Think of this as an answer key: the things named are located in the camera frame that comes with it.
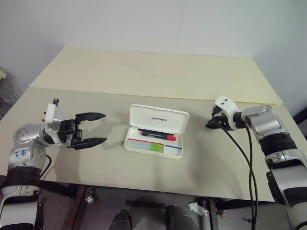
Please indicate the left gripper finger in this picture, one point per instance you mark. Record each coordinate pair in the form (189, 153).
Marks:
(92, 116)
(90, 143)

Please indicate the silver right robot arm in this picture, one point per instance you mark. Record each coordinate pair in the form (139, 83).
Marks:
(275, 148)

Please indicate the crumpled white paper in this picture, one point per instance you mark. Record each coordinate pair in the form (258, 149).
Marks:
(197, 208)

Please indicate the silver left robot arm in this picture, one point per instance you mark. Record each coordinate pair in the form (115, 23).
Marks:
(22, 165)

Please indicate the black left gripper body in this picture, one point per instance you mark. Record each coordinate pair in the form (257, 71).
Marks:
(69, 131)

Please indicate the cream flat board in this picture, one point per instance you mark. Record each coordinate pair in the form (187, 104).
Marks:
(153, 74)

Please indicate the silver metal bolt clamp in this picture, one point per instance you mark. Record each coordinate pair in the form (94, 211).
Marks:
(90, 199)

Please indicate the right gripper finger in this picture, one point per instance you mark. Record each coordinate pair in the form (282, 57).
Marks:
(215, 111)
(212, 124)

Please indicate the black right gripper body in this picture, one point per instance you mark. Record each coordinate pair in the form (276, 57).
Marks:
(224, 122)

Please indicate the white plastic pencil case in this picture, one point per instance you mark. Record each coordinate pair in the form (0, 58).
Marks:
(156, 130)

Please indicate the dark rounded shape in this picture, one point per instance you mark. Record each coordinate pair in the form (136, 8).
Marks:
(180, 218)
(122, 221)

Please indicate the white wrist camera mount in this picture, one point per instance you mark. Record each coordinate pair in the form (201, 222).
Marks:
(50, 115)
(226, 104)

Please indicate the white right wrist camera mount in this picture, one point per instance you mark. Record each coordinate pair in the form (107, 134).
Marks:
(226, 104)

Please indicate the black marker with red caps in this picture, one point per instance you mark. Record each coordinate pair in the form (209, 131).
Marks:
(157, 135)

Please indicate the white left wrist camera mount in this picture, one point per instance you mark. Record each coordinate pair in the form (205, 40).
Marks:
(50, 115)

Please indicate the dark metal table leg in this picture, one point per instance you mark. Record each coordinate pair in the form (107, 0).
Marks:
(214, 213)

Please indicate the rusty metal table leg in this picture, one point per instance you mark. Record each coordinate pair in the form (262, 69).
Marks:
(79, 208)

